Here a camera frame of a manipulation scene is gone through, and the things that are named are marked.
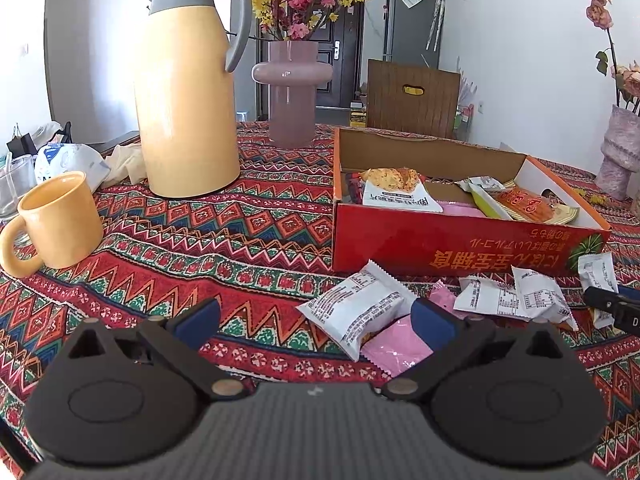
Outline grey refrigerator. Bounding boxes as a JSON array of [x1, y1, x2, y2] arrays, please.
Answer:
[[385, 0, 446, 68]]

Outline clear drinking glass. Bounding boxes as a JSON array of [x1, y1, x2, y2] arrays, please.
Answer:
[[0, 155, 38, 221]]

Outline patterned red tablecloth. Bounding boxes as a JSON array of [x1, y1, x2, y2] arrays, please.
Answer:
[[0, 120, 640, 480]]

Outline white plastic bag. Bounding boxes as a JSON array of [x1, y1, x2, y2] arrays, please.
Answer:
[[34, 142, 111, 193]]

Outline dried pink roses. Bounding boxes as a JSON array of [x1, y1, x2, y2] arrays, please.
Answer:
[[584, 0, 640, 113]]

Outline orange snack packet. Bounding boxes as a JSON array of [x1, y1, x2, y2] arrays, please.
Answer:
[[492, 185, 581, 226]]

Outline small shelf with items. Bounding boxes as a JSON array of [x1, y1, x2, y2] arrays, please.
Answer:
[[452, 105, 473, 141]]

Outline large white snack packet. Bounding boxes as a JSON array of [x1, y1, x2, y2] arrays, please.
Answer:
[[296, 260, 418, 362]]

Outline white oat crisp packet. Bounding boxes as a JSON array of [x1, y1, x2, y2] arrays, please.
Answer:
[[360, 167, 445, 214]]

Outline wooden chair back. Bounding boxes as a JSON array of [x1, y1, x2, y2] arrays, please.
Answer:
[[366, 59, 462, 140]]

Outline textured purple vase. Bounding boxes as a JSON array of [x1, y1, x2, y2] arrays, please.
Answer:
[[595, 105, 640, 202]]

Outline yellow ceramic mug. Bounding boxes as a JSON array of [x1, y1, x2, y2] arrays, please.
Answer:
[[0, 171, 105, 278]]

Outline dark entrance door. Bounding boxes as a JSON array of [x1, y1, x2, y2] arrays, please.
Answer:
[[260, 7, 366, 121]]

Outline beige crumpled cloth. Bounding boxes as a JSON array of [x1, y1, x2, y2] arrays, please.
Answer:
[[102, 144, 148, 183]]

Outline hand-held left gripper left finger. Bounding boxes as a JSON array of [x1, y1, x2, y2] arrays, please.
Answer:
[[65, 297, 248, 403]]

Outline yellow boxes on floor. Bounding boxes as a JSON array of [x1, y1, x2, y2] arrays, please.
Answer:
[[350, 92, 368, 128]]

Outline yellow thermos jug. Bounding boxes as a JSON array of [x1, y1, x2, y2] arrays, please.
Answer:
[[132, 0, 252, 199]]

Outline black paper bag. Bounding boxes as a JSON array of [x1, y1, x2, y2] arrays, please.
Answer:
[[6, 122, 36, 161]]

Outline olive green snack packet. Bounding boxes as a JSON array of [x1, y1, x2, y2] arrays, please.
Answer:
[[467, 182, 516, 221]]

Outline pink glass vase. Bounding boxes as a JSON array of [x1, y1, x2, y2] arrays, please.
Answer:
[[251, 41, 334, 148]]

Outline clear folded umbrella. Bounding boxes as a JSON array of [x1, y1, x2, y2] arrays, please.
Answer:
[[426, 0, 446, 52]]

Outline red cardboard box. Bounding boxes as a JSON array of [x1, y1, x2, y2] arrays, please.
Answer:
[[331, 127, 612, 278]]

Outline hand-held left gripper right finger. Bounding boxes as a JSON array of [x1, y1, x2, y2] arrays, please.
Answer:
[[380, 297, 568, 403]]

